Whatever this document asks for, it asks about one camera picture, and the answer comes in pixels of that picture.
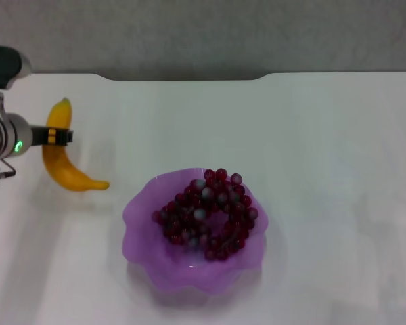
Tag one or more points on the yellow banana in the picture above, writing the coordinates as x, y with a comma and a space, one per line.
59, 166

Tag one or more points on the dark red grape bunch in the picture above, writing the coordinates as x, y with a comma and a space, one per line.
206, 213

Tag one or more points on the purple wavy-edged plastic bowl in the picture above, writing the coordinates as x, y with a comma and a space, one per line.
145, 237

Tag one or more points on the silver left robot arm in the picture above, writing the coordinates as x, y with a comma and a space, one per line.
5, 135

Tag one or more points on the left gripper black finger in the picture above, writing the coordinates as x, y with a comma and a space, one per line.
63, 137

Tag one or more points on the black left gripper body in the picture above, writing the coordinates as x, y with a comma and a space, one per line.
39, 136

